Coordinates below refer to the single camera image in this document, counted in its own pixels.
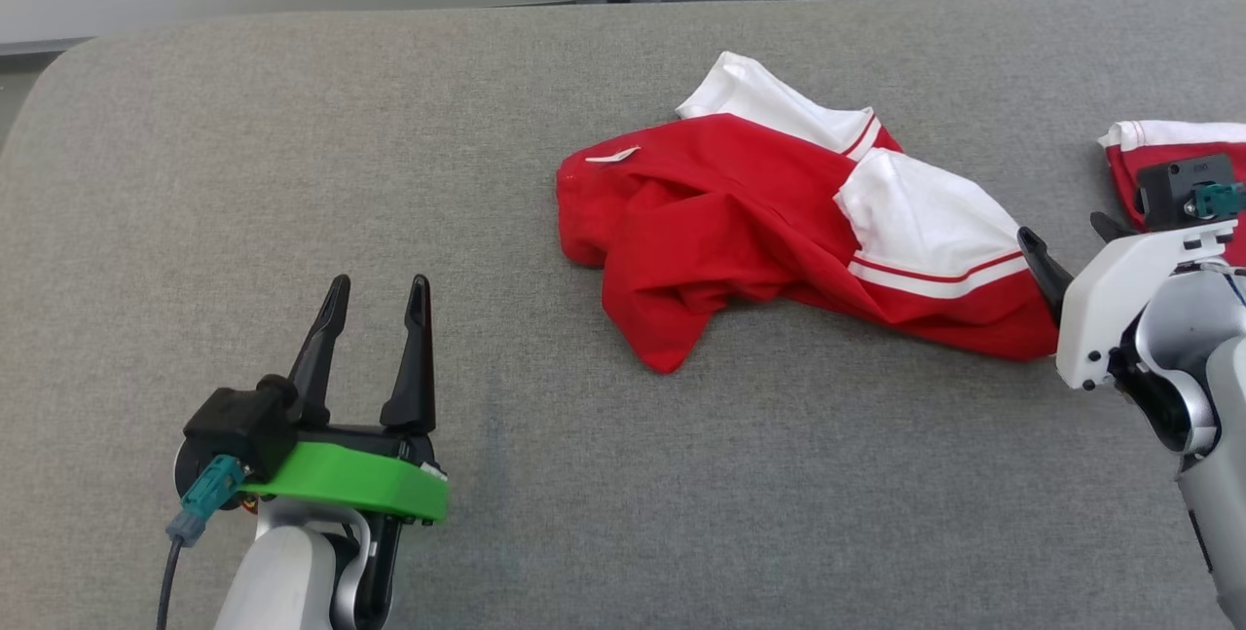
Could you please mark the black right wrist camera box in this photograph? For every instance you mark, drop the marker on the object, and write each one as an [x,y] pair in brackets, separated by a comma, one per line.
[1168,187]

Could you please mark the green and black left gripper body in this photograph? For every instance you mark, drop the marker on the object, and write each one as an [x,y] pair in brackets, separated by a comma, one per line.
[360,479]

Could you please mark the red shorts with white waistband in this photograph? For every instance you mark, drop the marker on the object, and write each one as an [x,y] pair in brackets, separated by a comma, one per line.
[1129,163]

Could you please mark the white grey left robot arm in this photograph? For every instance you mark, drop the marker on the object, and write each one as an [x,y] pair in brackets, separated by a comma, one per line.
[282,572]

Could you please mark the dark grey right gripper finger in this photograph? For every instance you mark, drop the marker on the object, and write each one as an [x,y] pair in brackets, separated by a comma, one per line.
[1110,229]
[1044,270]

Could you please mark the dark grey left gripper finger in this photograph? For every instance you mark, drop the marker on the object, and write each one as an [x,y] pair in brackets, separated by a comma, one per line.
[316,367]
[414,387]

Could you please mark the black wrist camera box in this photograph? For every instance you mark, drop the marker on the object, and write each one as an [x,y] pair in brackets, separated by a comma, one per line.
[1168,187]
[238,430]

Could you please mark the red and white basketball jersey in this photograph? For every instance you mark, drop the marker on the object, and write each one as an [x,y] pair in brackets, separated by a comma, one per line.
[740,221]

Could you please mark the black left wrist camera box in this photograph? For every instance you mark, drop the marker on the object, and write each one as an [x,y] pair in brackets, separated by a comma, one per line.
[238,430]

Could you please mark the grey fabric sofa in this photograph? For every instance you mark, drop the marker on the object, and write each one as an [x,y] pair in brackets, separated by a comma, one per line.
[292,172]

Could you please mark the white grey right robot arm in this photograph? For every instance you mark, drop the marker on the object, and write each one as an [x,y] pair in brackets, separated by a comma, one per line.
[1207,367]

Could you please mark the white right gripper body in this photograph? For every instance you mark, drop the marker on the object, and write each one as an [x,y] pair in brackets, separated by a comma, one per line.
[1100,309]

